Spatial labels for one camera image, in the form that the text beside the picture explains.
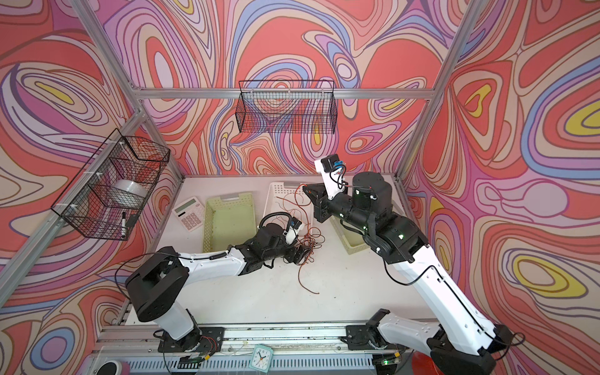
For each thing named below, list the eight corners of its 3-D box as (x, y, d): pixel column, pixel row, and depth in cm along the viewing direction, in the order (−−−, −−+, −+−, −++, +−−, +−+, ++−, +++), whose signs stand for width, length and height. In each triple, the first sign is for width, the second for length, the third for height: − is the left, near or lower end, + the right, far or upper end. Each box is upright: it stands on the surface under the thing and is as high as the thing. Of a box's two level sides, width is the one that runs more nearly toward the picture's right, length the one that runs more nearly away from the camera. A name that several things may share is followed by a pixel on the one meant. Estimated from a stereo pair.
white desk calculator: (174, 213, 107) (170, 208, 104) (196, 200, 113) (193, 195, 110) (190, 233, 100) (187, 228, 98) (213, 218, 106) (210, 213, 103)
